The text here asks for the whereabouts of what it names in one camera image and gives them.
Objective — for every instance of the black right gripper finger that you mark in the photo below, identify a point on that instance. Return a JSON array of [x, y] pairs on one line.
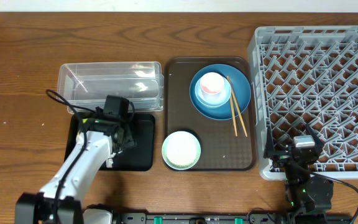
[[269, 146], [312, 133]]

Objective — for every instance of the dark blue plate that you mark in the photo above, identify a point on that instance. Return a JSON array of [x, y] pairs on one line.
[[239, 82]]

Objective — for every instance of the white napkin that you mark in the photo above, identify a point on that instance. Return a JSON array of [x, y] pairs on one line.
[[109, 163]]

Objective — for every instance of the mint green small bowl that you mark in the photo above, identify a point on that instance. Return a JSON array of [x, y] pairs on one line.
[[179, 168]]

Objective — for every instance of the wooden chopstick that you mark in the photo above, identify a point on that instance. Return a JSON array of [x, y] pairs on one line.
[[233, 115], [236, 107]]

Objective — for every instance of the clear plastic waste bin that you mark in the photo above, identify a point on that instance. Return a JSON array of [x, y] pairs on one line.
[[88, 84]]

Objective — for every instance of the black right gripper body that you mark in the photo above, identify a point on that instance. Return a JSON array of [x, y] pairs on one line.
[[282, 157]]

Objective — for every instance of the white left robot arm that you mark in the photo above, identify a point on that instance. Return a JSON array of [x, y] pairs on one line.
[[59, 201]]

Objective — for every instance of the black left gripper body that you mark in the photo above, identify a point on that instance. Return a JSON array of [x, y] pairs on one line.
[[127, 139]]

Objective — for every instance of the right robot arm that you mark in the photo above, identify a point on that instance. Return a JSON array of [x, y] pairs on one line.
[[309, 195]]

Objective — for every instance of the brown serving tray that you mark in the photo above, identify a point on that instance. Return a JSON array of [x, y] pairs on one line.
[[220, 149]]

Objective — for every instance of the light blue bowl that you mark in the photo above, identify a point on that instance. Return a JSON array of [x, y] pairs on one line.
[[214, 100]]

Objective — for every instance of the grey dishwasher rack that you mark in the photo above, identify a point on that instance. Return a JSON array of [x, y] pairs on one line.
[[307, 76]]

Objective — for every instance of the white rice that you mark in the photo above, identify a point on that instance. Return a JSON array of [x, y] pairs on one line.
[[181, 149]]

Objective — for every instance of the pink plastic cup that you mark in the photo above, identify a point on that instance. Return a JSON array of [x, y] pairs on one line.
[[212, 83]]

